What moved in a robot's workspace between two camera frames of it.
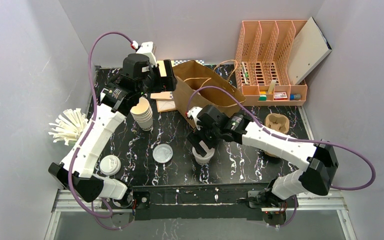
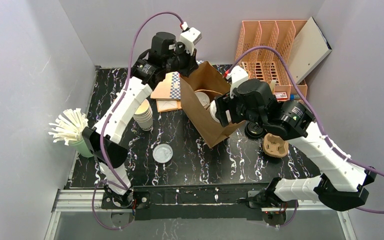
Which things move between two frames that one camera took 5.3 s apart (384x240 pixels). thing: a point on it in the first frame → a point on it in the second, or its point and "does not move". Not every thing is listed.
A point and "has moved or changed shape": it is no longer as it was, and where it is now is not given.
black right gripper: [201, 138] → [225, 110]
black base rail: [196, 203] does not move
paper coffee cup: [204, 160] has moved or changed shape
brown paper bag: [195, 86] has moved or changed shape
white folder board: [309, 49] does not move
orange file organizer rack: [265, 52] does not move
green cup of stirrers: [69, 125] does not move
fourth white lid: [162, 153] does not move
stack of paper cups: [142, 112] does not move
